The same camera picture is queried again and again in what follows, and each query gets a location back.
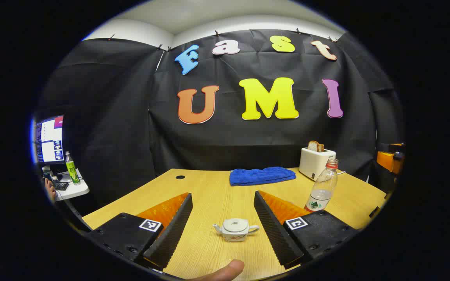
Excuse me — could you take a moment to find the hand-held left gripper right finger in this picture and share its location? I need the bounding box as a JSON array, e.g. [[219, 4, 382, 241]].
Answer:
[[254, 190, 359, 270]]

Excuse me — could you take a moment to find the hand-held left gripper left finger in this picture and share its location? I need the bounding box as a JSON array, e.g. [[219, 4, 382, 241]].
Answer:
[[91, 192, 193, 270]]

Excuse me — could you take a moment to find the white ceramic teacup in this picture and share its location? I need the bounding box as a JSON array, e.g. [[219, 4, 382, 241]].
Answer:
[[212, 218, 260, 242]]

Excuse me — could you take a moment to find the clear plastic water bottle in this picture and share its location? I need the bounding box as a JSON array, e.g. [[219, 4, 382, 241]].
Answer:
[[304, 158, 339, 213]]

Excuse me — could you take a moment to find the green drink bottle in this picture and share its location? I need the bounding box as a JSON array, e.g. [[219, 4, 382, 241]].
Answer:
[[65, 151, 81, 185]]

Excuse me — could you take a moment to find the blue towel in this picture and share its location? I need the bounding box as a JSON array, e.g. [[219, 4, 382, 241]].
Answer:
[[229, 167, 296, 186]]

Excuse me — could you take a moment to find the white toaster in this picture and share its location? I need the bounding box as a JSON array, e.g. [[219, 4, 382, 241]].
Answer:
[[299, 148, 337, 181]]

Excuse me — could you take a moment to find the black backdrop cloth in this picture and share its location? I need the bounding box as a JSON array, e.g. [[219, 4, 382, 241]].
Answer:
[[34, 29, 405, 203]]

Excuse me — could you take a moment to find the white side table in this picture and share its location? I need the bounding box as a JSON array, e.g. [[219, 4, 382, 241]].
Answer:
[[43, 168, 90, 201]]

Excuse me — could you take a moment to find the computer monitor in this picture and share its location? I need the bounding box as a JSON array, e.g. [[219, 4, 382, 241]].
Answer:
[[34, 115, 64, 164]]

